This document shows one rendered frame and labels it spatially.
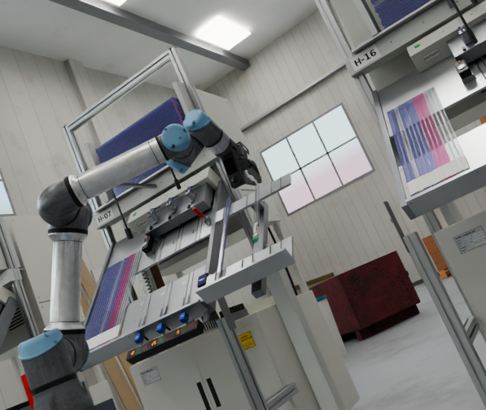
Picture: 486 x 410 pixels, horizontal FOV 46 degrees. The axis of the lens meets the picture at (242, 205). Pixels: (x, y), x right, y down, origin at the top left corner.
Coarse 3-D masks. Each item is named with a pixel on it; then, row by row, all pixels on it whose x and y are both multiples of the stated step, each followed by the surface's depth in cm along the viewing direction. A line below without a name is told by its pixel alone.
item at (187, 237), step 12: (216, 192) 250; (192, 228) 242; (204, 228) 235; (120, 240) 280; (132, 240) 271; (168, 240) 248; (180, 240) 241; (192, 240) 235; (204, 240) 237; (120, 252) 270; (132, 252) 262; (156, 252) 247; (168, 252) 241; (180, 252) 243; (108, 264) 269; (144, 264) 247
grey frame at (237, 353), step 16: (176, 48) 267; (176, 64) 264; (192, 96) 260; (64, 128) 297; (80, 160) 292; (208, 160) 253; (160, 176) 265; (176, 176) 261; (192, 176) 264; (224, 176) 253; (144, 192) 269; (160, 192) 268; (240, 192) 254; (96, 208) 287; (112, 208) 278; (128, 208) 274; (96, 224) 283; (112, 224) 286; (112, 240) 284; (224, 320) 196; (224, 336) 196; (240, 352) 194; (240, 368) 194; (256, 384) 194; (256, 400) 191
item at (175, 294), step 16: (192, 272) 218; (160, 288) 224; (176, 288) 217; (192, 288) 210; (128, 304) 232; (144, 304) 224; (160, 304) 216; (176, 304) 210; (128, 320) 224; (144, 320) 215
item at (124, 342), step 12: (180, 312) 203; (192, 312) 202; (156, 324) 207; (168, 324) 207; (180, 324) 207; (120, 336) 214; (132, 336) 213; (156, 336) 212; (96, 348) 220; (108, 348) 218; (120, 348) 218; (96, 360) 224
